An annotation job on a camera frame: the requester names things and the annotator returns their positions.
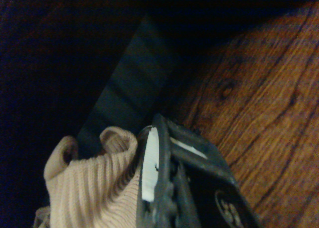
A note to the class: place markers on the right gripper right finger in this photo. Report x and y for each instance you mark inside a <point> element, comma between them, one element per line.
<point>197,148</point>

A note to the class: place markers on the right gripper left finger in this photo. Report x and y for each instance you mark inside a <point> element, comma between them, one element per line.
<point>164,168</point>

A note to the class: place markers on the brown shoe rack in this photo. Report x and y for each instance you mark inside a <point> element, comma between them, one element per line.
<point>249,75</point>

